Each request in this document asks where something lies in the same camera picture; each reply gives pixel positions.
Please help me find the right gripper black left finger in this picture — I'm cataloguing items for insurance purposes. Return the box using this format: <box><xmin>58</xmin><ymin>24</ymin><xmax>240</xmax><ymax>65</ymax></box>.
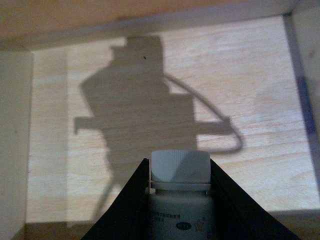
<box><xmin>82</xmin><ymin>158</ymin><xmax>150</xmax><ymax>240</ymax></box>

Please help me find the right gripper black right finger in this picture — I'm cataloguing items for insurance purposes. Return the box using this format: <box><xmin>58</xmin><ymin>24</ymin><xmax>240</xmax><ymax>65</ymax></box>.
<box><xmin>210</xmin><ymin>160</ymin><xmax>294</xmax><ymax>240</ymax></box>

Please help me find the white medicine bottle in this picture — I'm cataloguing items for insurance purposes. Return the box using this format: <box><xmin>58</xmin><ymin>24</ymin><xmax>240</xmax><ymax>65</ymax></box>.
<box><xmin>148</xmin><ymin>150</ymin><xmax>217</xmax><ymax>240</ymax></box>

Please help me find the wooden drawer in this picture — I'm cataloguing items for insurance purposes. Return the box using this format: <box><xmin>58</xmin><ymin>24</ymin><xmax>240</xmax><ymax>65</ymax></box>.
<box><xmin>0</xmin><ymin>0</ymin><xmax>320</xmax><ymax>240</ymax></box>

